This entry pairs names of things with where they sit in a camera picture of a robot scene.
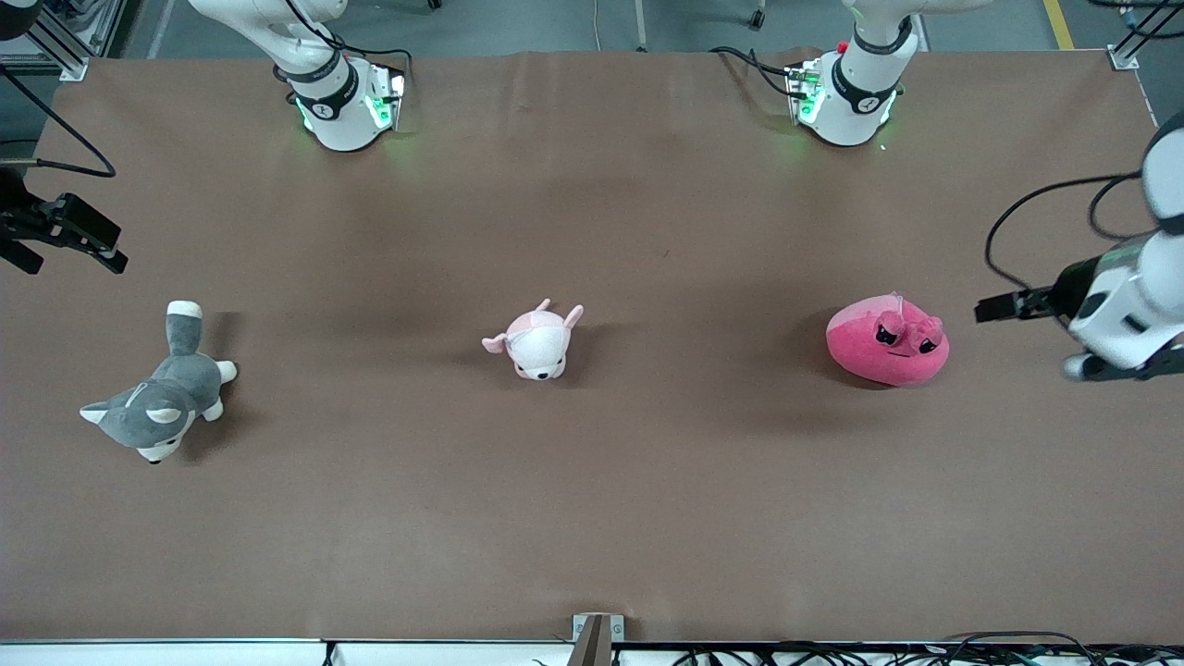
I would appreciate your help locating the black caster wheel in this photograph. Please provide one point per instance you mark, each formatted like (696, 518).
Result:
(758, 17)

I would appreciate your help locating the grey white husky plush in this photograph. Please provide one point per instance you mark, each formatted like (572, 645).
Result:
(157, 407)

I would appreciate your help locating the white table edge rail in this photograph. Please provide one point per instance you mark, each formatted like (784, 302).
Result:
(185, 655)

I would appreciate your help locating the pink snail plush toy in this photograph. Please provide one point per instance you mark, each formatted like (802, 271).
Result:
(869, 356)

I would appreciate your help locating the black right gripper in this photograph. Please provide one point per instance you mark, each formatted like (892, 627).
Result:
(20, 222)

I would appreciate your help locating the light pink dog plush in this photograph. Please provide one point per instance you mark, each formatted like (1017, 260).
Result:
(536, 347)

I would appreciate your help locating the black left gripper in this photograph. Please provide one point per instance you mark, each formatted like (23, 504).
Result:
(1059, 294)

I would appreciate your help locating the aluminium frame post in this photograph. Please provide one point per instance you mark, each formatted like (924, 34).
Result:
(1122, 57)
(65, 55)

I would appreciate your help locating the brown table cover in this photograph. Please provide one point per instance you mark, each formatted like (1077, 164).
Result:
(647, 509)

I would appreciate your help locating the metal table edge bracket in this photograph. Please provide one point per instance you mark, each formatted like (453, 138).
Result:
(597, 638)

